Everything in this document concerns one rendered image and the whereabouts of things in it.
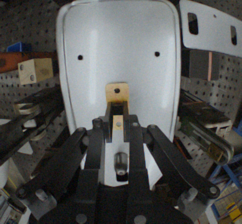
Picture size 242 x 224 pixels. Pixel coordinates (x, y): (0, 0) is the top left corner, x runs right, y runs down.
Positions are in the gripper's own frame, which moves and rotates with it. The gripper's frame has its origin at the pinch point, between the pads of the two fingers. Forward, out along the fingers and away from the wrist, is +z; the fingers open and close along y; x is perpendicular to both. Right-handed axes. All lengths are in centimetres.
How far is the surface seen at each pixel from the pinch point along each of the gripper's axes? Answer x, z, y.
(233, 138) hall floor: -107, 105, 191
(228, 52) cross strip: 11.1, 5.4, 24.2
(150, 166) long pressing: -16.5, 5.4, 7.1
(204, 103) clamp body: -3.2, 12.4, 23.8
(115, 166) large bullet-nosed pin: -11.6, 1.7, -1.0
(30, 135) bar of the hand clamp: -1.1, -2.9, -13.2
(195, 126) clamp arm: -3.9, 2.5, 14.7
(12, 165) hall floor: -164, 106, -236
